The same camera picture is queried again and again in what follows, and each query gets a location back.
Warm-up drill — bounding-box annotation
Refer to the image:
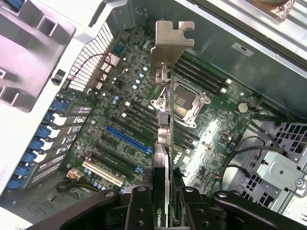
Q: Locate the ribbed silver heatsink block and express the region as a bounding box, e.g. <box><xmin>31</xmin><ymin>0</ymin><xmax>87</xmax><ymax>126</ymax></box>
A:
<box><xmin>102</xmin><ymin>54</ymin><xmax>120</xmax><ymax>72</ymax></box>

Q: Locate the green motherboard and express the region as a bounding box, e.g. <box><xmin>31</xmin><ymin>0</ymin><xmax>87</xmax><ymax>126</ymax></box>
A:
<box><xmin>62</xmin><ymin>26</ymin><xmax>262</xmax><ymax>199</ymax></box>

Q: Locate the open black PC case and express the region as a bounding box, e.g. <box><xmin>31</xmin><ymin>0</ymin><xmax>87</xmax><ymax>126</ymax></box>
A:
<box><xmin>0</xmin><ymin>0</ymin><xmax>307</xmax><ymax>230</ymax></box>

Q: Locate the metal disk bay cage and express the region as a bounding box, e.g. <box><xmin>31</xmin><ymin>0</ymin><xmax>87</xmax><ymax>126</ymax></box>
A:
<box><xmin>225</xmin><ymin>119</ymin><xmax>307</xmax><ymax>216</ymax></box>

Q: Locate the grey power supply unit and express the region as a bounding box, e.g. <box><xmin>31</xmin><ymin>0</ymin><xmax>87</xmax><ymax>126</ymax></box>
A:
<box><xmin>0</xmin><ymin>177</ymin><xmax>111</xmax><ymax>230</ymax></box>

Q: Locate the thin red wire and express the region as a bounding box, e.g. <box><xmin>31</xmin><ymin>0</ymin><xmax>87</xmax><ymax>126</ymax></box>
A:
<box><xmin>71</xmin><ymin>54</ymin><xmax>113</xmax><ymax>82</ymax></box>

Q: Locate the metal CPU socket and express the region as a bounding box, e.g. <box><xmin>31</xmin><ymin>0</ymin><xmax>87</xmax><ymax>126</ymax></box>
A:
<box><xmin>150</xmin><ymin>80</ymin><xmax>211</xmax><ymax>127</ymax></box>

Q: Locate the blue expansion slot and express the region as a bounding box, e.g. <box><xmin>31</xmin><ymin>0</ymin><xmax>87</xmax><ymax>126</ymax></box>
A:
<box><xmin>106</xmin><ymin>126</ymin><xmax>153</xmax><ymax>155</ymax></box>

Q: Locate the white expansion slot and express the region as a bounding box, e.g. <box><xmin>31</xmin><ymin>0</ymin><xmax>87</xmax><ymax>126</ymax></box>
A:
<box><xmin>82</xmin><ymin>160</ymin><xmax>124</xmax><ymax>187</ymax></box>

